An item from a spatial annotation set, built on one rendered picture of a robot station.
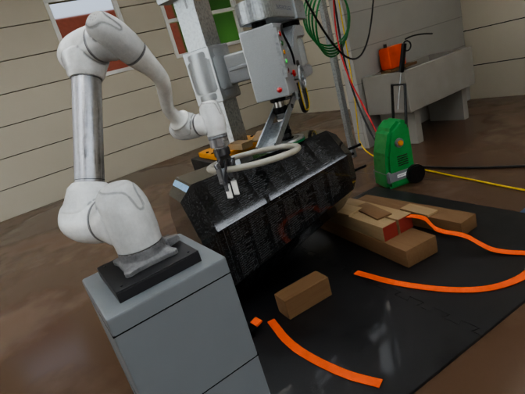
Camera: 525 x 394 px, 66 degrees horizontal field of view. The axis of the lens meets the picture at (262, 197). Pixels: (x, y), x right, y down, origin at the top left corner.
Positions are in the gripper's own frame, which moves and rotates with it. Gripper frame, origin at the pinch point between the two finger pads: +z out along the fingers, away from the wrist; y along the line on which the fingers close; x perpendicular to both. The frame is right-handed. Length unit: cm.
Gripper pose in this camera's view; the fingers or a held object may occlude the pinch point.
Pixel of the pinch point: (232, 189)
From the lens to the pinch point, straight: 189.5
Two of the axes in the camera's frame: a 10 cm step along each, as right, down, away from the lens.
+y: 5.4, -3.3, 7.8
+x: -8.1, 0.6, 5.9
